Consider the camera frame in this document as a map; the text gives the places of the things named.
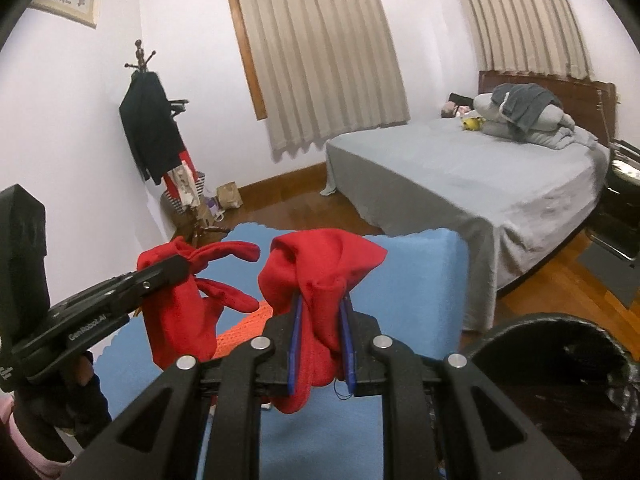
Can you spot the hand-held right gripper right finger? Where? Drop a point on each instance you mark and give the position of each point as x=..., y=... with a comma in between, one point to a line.
x=348, y=345

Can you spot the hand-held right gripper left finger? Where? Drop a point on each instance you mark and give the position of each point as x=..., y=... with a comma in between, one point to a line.
x=296, y=345

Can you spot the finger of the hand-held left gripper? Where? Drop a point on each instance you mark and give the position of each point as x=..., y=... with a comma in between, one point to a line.
x=160, y=271
x=132, y=305

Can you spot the red glove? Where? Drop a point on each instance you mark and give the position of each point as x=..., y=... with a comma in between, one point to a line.
x=175, y=315

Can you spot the orange knit cloth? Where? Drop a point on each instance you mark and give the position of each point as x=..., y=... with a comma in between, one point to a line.
x=245, y=330

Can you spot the red cloth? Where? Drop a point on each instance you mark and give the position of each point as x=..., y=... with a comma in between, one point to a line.
x=320, y=270

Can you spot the bin with black bag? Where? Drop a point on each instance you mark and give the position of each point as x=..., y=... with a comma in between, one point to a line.
x=550, y=340

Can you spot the person's left forearm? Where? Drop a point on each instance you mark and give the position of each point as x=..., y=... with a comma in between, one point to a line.
x=17, y=455

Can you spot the person's left hand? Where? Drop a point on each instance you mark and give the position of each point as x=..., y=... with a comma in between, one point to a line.
x=60, y=405

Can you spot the checkered bag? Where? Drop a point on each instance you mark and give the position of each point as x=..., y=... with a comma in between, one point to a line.
x=172, y=210

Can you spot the beige patterned cloth bag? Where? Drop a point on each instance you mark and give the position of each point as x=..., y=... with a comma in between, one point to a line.
x=187, y=185

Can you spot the blue towel mat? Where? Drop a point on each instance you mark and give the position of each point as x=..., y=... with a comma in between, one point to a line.
x=420, y=290

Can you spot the red garment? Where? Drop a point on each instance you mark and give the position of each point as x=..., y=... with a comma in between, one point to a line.
x=172, y=180

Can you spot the brown paper bag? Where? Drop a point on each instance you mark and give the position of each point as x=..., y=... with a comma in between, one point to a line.
x=229, y=196

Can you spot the black jacket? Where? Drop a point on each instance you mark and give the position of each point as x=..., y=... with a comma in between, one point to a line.
x=150, y=130

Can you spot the bed with grey sheet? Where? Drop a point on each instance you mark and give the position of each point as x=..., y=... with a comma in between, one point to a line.
x=450, y=175

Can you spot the wooden coat rack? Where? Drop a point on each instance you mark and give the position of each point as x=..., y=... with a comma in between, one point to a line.
x=140, y=55

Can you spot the yellow plush toy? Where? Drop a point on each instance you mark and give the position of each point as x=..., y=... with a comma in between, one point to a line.
x=471, y=123

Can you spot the pink plush toy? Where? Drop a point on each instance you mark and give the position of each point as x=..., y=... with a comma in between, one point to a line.
x=452, y=108

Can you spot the wide beige curtain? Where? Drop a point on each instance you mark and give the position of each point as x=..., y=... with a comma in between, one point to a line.
x=320, y=60

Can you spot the black pillow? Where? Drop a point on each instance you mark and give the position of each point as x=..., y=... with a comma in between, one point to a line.
x=460, y=98

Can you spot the dark grey floor mat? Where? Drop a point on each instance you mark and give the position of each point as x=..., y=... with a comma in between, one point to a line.
x=615, y=275

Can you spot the dark grey garment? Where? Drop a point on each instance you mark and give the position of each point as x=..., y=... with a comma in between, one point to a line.
x=525, y=102

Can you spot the grey folded duvet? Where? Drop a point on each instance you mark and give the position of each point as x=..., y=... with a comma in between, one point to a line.
x=567, y=135

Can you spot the black metal chair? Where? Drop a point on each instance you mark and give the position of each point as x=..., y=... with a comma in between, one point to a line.
x=620, y=205

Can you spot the white chair cushion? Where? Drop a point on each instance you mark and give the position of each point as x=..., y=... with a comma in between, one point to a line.
x=627, y=170

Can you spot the wooden headboard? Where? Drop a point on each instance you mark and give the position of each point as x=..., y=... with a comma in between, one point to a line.
x=585, y=95

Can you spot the grey gooseneck stand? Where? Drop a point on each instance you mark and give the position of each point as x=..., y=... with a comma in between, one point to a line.
x=599, y=94

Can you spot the narrow beige curtain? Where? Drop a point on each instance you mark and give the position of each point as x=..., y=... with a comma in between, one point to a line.
x=525, y=15

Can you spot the wooden window frame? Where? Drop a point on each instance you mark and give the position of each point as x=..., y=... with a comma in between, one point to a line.
x=247, y=60

